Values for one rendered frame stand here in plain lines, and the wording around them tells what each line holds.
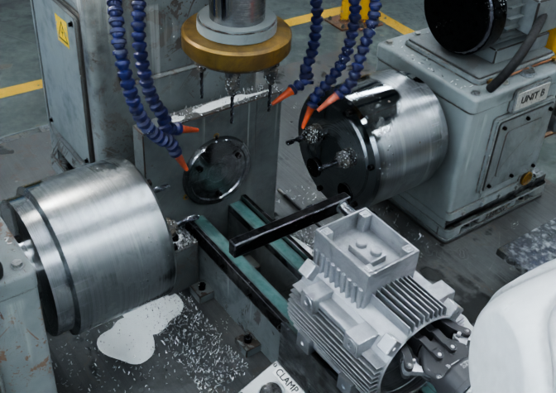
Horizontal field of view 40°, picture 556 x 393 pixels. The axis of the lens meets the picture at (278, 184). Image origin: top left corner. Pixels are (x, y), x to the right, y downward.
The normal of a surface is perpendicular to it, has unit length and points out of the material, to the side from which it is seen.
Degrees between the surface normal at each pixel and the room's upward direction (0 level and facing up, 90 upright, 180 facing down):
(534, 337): 34
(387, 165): 73
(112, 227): 43
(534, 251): 0
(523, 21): 90
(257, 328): 90
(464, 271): 0
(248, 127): 90
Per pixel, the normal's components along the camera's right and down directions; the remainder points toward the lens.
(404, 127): 0.47, -0.18
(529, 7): -0.81, 0.32
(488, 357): -0.98, -0.02
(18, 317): 0.58, 0.50
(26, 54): 0.05, -0.80
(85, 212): 0.29, -0.52
